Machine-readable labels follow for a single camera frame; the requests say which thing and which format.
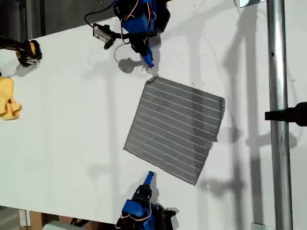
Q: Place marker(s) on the brown cardboard box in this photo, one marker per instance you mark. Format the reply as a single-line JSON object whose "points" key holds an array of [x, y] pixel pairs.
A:
{"points": [[36, 220]]}

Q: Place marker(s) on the steel post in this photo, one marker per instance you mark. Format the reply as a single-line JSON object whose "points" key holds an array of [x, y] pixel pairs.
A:
{"points": [[278, 72]]}

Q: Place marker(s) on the white plastic container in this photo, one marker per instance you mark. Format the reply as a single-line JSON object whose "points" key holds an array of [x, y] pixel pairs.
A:
{"points": [[57, 226]]}

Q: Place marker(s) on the grey striped towel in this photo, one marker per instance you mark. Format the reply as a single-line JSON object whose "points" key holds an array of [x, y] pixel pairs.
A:
{"points": [[172, 129]]}

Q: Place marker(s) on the black clamp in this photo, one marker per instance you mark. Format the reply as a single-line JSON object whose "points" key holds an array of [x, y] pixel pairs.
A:
{"points": [[287, 113]]}

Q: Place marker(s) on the white table leg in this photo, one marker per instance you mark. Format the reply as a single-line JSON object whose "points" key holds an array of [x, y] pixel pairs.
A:
{"points": [[24, 218]]}

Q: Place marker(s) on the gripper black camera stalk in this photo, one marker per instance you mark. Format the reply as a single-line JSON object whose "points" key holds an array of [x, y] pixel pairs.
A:
{"points": [[120, 35]]}

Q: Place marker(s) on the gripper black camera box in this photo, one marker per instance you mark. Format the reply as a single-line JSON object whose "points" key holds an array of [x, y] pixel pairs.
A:
{"points": [[100, 32], [168, 214]]}

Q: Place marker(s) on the yellow cloth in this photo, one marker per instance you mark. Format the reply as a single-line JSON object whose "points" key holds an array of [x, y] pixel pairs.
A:
{"points": [[6, 100]]}

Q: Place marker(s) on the black yellow power drill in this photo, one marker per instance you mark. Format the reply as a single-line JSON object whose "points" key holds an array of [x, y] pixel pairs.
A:
{"points": [[26, 50]]}

